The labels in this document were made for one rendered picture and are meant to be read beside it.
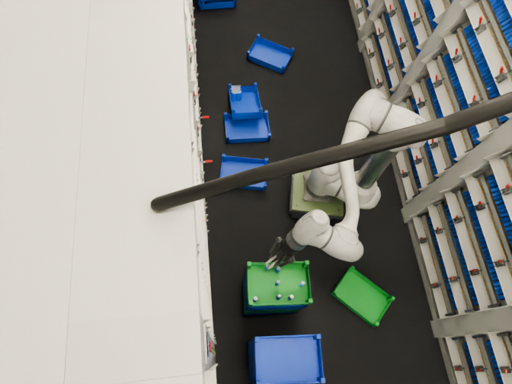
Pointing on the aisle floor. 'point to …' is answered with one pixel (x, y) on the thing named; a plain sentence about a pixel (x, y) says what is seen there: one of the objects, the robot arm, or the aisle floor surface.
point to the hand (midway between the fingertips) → (272, 262)
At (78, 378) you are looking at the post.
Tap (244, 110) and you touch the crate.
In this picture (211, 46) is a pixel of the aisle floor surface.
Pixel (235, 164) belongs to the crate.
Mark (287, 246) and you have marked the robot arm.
